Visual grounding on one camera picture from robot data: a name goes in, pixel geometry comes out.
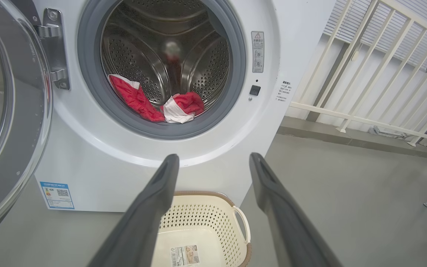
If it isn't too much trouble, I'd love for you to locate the white front-load washing machine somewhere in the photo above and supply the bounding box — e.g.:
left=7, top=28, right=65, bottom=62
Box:
left=13, top=0, right=338, bottom=212

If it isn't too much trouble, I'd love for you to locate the red and white garment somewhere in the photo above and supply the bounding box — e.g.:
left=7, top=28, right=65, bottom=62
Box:
left=160, top=92, right=205, bottom=124

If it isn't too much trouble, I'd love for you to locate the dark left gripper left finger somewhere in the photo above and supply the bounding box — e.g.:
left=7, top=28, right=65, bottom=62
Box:
left=87, top=154, right=180, bottom=267

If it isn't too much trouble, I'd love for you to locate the paper basket label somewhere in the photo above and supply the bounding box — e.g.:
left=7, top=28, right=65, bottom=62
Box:
left=170, top=245, right=200, bottom=267

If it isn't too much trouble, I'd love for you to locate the cream perforated laundry basket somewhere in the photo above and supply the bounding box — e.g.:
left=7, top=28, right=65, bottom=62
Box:
left=150, top=191, right=252, bottom=267

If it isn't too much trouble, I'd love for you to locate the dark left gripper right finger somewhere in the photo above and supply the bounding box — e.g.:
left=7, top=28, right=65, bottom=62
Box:
left=249, top=152, right=344, bottom=267

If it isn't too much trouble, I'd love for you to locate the blue energy label sticker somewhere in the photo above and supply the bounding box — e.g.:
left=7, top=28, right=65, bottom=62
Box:
left=40, top=181, right=75, bottom=210

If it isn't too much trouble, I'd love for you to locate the red cloth garment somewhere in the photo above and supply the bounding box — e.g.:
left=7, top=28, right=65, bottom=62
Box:
left=108, top=74, right=166, bottom=123

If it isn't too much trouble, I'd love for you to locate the metal washer door hinge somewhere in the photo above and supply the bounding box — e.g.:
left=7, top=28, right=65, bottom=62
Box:
left=36, top=8, right=70, bottom=90

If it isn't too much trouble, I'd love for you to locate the white metal railing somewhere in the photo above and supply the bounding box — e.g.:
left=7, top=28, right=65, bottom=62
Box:
left=289, top=0, right=427, bottom=147

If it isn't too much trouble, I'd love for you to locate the dark round glass washer door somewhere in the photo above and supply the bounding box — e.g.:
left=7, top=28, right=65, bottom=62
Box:
left=0, top=0, right=53, bottom=249

